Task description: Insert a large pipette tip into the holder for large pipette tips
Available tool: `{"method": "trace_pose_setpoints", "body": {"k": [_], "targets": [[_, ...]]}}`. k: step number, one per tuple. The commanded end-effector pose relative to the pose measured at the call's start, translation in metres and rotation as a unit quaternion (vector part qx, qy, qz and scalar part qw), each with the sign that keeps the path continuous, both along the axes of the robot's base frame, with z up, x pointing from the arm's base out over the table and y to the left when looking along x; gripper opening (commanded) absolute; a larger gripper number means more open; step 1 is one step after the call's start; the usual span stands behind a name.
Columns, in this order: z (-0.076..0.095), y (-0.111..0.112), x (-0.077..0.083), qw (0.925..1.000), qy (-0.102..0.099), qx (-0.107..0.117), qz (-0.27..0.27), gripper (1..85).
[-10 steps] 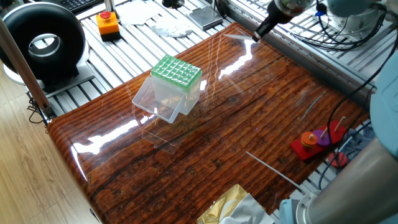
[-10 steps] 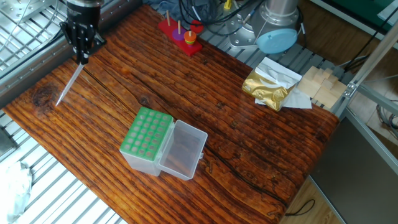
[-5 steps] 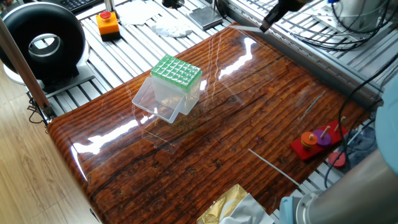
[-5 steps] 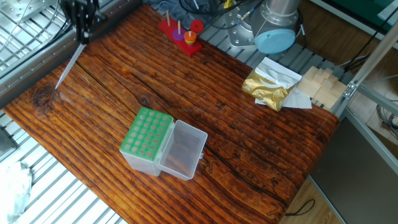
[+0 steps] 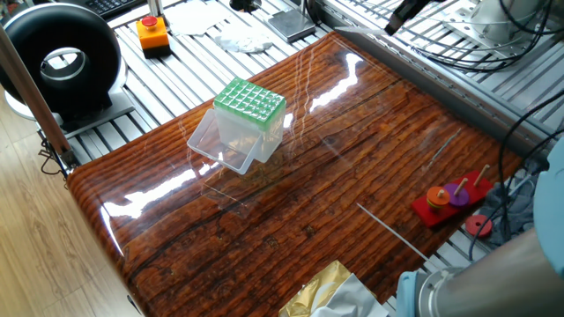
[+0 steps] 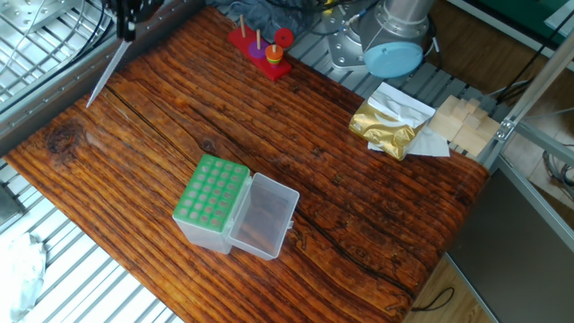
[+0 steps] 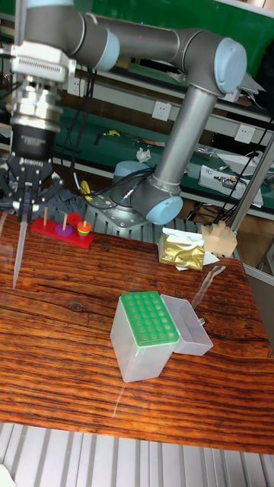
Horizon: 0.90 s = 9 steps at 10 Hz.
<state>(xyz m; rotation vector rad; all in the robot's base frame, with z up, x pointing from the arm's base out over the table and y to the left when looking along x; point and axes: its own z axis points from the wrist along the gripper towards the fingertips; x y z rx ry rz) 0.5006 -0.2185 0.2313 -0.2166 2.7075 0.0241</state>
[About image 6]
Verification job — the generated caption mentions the thin black cord loop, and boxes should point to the thin black cord loop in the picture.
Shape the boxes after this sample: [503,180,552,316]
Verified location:
[410,286,456,313]

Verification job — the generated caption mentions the red toy disc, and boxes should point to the red toy disc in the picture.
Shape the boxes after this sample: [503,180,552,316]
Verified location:
[274,27,296,49]

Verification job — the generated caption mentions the red peg toy base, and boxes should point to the red peg toy base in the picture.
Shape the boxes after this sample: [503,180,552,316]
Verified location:
[227,24,293,83]

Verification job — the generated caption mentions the wood grain table mat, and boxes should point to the wood grain table mat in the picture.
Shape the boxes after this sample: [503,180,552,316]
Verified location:
[3,4,491,323]

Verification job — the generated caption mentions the gold tissue pack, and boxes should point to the gold tissue pack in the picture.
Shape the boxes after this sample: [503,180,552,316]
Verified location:
[348,82,451,162]

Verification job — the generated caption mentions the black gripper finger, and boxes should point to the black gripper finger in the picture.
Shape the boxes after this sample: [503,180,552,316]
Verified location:
[126,0,165,42]
[105,0,129,42]

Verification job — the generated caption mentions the white crumpled tissue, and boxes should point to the white crumpled tissue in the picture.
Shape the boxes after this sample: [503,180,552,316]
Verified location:
[0,232,48,323]

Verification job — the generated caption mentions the silver perforated mounting plate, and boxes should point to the silver perforated mounting plate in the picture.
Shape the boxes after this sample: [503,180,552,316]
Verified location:
[0,0,75,35]

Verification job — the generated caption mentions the orange topped ring stack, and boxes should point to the orange topped ring stack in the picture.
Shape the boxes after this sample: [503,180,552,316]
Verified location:
[264,43,284,66]

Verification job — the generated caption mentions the purple toy ring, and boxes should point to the purple toy ring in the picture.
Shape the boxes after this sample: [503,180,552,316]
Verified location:
[248,40,269,60]

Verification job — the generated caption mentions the grey cloth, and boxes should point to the grey cloth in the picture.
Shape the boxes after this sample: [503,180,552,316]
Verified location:
[208,0,324,33]

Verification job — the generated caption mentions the clear pipette box green rack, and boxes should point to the clear pipette box green rack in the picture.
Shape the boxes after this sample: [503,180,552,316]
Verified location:
[172,153,300,261]

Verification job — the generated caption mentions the light wooden blocks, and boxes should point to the light wooden blocks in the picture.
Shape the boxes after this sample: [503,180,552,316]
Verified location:
[428,94,501,157]

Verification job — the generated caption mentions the aluminium frame profile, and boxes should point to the aluminium frame profile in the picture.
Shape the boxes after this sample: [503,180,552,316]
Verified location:
[477,29,574,255]

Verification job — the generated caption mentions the large clear pipette tip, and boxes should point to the large clear pipette tip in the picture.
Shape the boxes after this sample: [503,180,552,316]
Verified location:
[85,39,133,109]

